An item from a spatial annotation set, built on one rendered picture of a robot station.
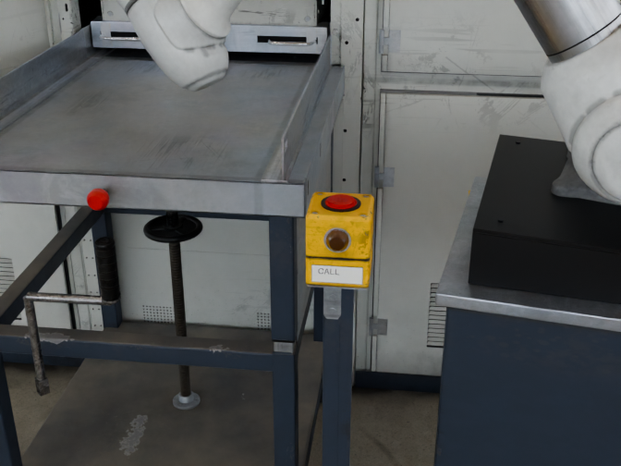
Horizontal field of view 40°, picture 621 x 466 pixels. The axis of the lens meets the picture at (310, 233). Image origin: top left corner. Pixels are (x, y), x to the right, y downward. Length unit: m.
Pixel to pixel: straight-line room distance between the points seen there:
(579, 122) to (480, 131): 0.89
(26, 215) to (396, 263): 0.92
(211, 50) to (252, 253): 0.85
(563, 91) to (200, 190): 0.56
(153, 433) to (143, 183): 0.71
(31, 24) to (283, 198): 0.92
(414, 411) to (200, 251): 0.67
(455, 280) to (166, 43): 0.56
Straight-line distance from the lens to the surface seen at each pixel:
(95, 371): 2.08
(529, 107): 1.92
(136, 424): 1.90
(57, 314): 2.33
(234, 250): 2.11
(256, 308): 2.18
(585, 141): 1.03
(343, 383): 1.18
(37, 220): 2.22
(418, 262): 2.05
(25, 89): 1.74
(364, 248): 1.04
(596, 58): 1.04
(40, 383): 1.54
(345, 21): 1.89
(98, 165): 1.38
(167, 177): 1.31
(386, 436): 2.11
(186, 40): 1.34
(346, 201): 1.06
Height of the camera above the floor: 1.33
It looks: 26 degrees down
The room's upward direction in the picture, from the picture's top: straight up
